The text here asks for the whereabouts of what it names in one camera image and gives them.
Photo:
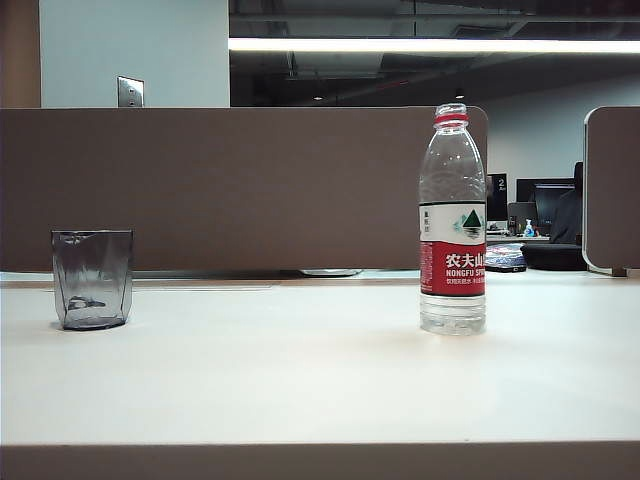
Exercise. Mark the clear water bottle red label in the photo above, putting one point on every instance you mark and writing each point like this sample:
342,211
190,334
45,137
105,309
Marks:
452,270

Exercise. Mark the blue spray bottle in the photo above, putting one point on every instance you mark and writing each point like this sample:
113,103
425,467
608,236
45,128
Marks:
529,229

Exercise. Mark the faceted grey glass mug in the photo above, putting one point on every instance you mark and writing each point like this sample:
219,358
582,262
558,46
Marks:
92,270

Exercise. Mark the wide brown desk partition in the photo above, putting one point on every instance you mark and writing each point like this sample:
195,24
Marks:
225,190

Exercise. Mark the black panel with numeral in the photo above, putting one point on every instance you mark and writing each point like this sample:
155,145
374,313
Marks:
497,197

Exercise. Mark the patterned cloth bag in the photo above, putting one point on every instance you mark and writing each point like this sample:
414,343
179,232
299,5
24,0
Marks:
505,260

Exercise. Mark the long ceiling light strip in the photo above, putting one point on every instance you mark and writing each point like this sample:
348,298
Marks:
400,45

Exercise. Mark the black computer monitor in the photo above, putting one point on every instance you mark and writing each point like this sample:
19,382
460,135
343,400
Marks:
542,200

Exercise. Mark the black round cushion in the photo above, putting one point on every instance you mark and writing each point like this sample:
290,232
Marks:
555,257

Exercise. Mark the person in dark clothes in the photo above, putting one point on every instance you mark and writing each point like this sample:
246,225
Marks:
567,220

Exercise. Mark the brown partition with white edge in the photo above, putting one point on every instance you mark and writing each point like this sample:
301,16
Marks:
615,190

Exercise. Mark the metal wall switch plate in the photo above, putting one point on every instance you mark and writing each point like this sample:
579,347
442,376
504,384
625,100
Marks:
131,91

